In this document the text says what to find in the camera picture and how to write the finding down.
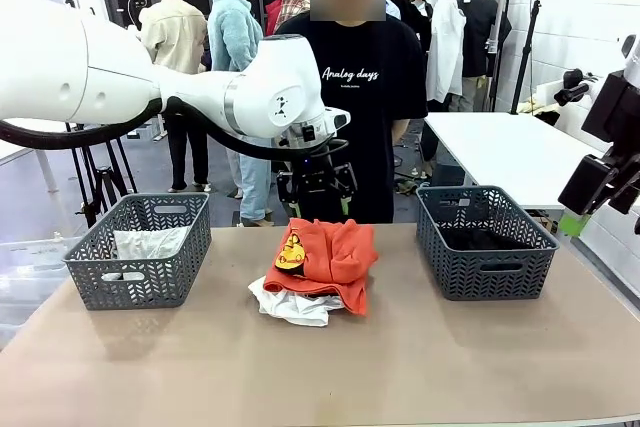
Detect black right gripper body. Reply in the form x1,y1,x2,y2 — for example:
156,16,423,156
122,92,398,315
582,70,640,161

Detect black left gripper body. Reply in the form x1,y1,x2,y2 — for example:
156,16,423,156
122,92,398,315
292,144,341,211

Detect orange hoodie with yellow print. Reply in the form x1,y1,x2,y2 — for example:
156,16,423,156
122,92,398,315
263,217,380,317

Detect black shorts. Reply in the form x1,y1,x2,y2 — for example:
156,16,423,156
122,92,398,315
439,228,532,274

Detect white t-shirt with black print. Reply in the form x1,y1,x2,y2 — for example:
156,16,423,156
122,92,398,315
248,274,346,327

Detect grey sweatshirt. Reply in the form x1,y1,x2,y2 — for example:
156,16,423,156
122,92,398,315
102,225,192,282

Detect person's left forearm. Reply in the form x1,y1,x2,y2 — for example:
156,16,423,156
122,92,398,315
392,116,412,147

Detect person in black t-shirt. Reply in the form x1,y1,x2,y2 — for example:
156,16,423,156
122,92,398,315
274,0,429,224

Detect pale yellow cloth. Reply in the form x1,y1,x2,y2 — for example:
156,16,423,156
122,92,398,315
517,94,561,116

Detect white table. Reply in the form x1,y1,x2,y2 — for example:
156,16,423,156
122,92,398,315
423,111,609,211
0,119,76,193

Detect black light stand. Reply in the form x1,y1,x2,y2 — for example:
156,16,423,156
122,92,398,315
509,0,544,116

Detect grey plastic lattice basket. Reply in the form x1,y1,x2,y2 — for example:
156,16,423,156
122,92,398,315
415,185,560,302
63,192,213,311

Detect black backdrop stand poles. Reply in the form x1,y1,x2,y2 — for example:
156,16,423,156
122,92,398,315
487,0,519,113

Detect mannequin in blue fleece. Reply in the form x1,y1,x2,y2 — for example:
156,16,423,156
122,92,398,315
207,0,275,228

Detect mannequin in black shirt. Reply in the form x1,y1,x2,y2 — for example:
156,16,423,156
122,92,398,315
457,0,512,113

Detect mannequin in white shirt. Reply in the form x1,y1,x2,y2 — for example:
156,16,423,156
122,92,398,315
424,0,469,113

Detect mannequin in cream shirt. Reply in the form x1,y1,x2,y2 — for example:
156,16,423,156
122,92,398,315
138,0,211,193

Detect clear plastic storage box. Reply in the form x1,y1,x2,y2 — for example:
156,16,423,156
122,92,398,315
0,235,84,348

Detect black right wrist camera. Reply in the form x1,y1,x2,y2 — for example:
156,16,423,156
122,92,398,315
553,68,600,107

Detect black camera tripod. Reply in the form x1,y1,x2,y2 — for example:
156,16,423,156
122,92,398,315
64,121,139,228

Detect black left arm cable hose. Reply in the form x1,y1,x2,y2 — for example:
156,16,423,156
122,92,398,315
0,96,351,164

